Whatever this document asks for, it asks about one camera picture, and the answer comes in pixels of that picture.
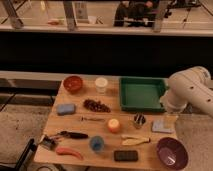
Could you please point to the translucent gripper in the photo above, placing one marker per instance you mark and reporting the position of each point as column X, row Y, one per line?
column 169, row 120

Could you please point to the blue sponge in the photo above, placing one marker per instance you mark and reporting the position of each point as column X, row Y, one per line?
column 65, row 109

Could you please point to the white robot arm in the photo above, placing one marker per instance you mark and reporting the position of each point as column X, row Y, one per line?
column 187, row 86

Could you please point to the green plastic tray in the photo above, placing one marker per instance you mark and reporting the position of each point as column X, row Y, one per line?
column 141, row 94

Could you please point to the grey-blue cloth pad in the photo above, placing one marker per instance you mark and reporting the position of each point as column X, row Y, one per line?
column 158, row 126

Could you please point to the purple bowl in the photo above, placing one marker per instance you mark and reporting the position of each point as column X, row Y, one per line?
column 172, row 153

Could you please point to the yellow banana peel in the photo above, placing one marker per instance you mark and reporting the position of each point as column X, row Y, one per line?
column 132, row 140

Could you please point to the orange fruit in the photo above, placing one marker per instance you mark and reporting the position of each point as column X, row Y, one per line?
column 113, row 125

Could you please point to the black rectangular remote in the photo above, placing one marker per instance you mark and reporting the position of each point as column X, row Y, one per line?
column 126, row 155

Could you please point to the blue small cup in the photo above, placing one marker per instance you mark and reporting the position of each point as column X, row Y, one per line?
column 96, row 143

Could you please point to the white cup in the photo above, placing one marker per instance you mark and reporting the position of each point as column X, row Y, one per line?
column 101, row 84

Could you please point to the dark grape bunch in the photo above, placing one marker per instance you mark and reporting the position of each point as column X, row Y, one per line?
column 95, row 106

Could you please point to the red-brown bowl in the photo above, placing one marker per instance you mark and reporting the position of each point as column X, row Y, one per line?
column 73, row 84

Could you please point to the seated person in background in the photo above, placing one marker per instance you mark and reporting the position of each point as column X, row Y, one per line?
column 136, row 13

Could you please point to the red chili pepper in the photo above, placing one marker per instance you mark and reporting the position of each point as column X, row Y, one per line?
column 68, row 151

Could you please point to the black-handled brush tool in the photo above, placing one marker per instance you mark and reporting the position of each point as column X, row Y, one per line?
column 51, row 141

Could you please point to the black chair frame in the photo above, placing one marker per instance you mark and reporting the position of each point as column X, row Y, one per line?
column 29, row 147

